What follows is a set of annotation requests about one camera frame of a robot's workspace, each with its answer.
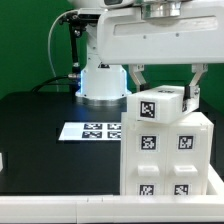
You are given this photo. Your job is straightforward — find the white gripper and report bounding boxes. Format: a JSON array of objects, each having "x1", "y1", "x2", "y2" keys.
[{"x1": 96, "y1": 0, "x2": 224, "y2": 101}]

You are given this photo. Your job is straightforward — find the white rectangular cabinet box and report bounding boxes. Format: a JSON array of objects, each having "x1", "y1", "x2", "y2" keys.
[{"x1": 127, "y1": 85, "x2": 200, "y2": 124}]

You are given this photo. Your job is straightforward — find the white cabinet body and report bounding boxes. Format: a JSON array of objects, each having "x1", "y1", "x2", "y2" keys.
[{"x1": 120, "y1": 112, "x2": 213, "y2": 196}]

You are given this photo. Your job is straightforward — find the white cabinet door panel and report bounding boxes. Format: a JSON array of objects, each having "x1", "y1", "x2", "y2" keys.
[{"x1": 165, "y1": 125, "x2": 213, "y2": 196}]

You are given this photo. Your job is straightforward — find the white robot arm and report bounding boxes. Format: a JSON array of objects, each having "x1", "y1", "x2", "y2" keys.
[{"x1": 68, "y1": 0, "x2": 224, "y2": 100}]

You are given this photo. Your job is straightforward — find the white flat marker sheet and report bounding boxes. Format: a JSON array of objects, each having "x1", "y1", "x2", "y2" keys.
[{"x1": 58, "y1": 122, "x2": 121, "y2": 141}]

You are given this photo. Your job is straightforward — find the white part at left edge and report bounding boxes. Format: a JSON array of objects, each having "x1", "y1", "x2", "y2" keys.
[{"x1": 0, "y1": 153, "x2": 3, "y2": 172}]

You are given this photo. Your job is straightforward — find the black camera stand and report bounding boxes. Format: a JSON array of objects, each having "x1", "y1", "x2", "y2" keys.
[{"x1": 59, "y1": 10, "x2": 100, "y2": 93}]

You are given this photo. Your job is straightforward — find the black table cables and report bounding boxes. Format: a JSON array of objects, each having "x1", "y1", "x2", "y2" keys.
[{"x1": 31, "y1": 75, "x2": 75, "y2": 93}]

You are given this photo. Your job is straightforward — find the white thin cable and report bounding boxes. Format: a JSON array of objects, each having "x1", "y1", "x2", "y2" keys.
[{"x1": 47, "y1": 9, "x2": 80, "y2": 81}]

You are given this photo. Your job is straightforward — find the white table border frame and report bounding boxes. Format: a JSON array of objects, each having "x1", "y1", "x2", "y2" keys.
[{"x1": 0, "y1": 169, "x2": 224, "y2": 224}]

